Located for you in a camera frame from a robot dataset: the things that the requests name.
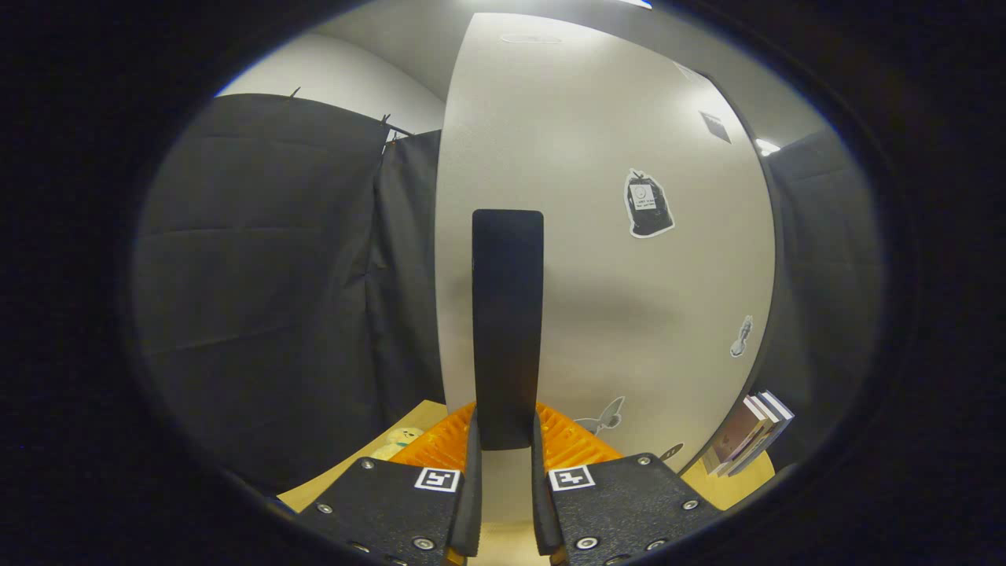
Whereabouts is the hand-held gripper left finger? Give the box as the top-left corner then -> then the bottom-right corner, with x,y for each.
279,402 -> 483,566

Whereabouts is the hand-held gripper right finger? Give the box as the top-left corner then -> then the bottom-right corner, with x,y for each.
531,402 -> 724,566

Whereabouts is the beige cabinet door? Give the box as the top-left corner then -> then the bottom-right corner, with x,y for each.
434,12 -> 777,524

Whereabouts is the yellow plush toy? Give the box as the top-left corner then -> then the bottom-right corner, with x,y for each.
372,426 -> 425,461

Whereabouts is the white spine book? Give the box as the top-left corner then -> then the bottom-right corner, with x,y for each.
715,395 -> 783,476

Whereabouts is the blue grey book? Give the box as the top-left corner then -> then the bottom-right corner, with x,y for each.
727,390 -> 795,475

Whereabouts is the black backdrop cloth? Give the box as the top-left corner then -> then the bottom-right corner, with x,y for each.
130,93 -> 885,496

